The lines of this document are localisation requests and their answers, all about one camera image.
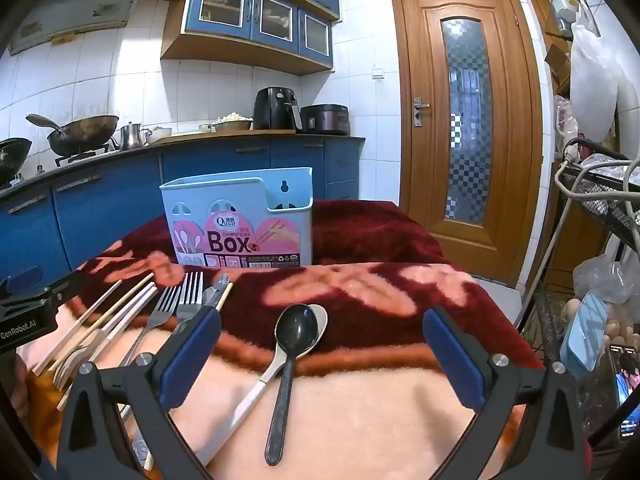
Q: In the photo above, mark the steel kettle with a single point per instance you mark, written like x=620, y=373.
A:
x=131, y=137

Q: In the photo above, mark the white plastic bag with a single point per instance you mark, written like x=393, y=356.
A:
x=592, y=85

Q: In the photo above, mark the blue base cabinets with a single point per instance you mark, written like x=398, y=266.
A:
x=110, y=210

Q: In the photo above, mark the light blue utensil holder box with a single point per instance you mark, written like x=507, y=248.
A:
x=295, y=220

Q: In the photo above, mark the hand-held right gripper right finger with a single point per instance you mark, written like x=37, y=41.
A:
x=452, y=355

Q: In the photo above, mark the steel bowl with food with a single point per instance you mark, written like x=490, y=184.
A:
x=232, y=125

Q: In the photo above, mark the clear plastic bag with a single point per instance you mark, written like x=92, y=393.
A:
x=600, y=275

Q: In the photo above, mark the dark rice cooker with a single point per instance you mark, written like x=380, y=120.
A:
x=325, y=120

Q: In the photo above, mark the glass door wall cabinet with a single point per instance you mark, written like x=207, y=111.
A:
x=225, y=10

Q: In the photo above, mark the range hood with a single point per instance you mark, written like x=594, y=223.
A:
x=75, y=5

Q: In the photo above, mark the wall light switch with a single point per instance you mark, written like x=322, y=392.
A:
x=377, y=73

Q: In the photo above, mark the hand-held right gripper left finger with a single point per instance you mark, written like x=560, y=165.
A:
x=192, y=355

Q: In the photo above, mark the phone with lit screen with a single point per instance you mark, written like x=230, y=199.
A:
x=627, y=380

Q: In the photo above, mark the black air fryer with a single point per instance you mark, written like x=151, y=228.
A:
x=272, y=107

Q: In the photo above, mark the tray of eggs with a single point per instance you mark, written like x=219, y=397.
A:
x=620, y=332

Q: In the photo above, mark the red floral blanket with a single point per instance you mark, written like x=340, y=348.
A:
x=380, y=410

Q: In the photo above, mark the wooden door with glass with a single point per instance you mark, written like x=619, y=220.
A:
x=425, y=185

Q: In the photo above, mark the white chopstick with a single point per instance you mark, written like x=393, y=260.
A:
x=139, y=312
x=127, y=310

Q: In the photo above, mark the black wok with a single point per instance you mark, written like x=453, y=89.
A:
x=82, y=132

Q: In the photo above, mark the light blue rounded case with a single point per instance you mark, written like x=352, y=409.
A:
x=582, y=335

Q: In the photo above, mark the black spoon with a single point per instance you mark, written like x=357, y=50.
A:
x=297, y=330

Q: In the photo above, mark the gas stove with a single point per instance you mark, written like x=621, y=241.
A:
x=75, y=159

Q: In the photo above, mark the steel fork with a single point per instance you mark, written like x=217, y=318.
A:
x=191, y=295
x=162, y=310

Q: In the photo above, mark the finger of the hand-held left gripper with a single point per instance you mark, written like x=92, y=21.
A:
x=30, y=292

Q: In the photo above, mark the white bowl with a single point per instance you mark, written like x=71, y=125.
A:
x=159, y=134

